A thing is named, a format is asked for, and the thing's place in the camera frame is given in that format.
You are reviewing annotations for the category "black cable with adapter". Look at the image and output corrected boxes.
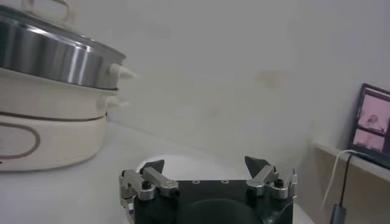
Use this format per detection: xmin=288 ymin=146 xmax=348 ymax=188
xmin=330 ymin=153 xmax=355 ymax=224

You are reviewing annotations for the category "cream electric cooking pot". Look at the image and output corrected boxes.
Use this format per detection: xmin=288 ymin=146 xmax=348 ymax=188
xmin=0 ymin=67 xmax=131 ymax=173

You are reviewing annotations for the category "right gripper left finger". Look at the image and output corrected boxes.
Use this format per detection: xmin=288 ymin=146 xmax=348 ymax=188
xmin=118 ymin=159 xmax=180 ymax=214

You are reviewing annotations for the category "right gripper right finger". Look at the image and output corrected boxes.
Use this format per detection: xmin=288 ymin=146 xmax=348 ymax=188
xmin=243 ymin=155 xmax=299 ymax=201

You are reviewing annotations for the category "white round plate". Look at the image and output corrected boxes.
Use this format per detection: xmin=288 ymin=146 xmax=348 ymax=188
xmin=135 ymin=154 xmax=255 ymax=181

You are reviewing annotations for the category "white laptop cable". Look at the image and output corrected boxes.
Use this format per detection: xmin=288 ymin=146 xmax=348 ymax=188
xmin=321 ymin=149 xmax=371 ymax=208

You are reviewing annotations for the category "grey laptop showing camera views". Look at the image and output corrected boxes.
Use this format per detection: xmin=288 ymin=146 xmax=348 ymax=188
xmin=349 ymin=83 xmax=390 ymax=170

